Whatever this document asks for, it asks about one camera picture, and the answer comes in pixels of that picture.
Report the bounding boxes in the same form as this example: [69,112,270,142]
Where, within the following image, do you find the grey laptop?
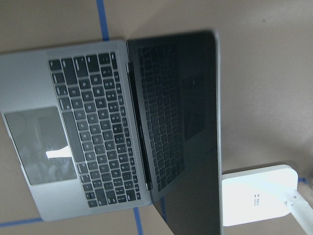
[0,30,223,235]

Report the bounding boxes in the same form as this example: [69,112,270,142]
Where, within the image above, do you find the white desk lamp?
[221,164,313,235]

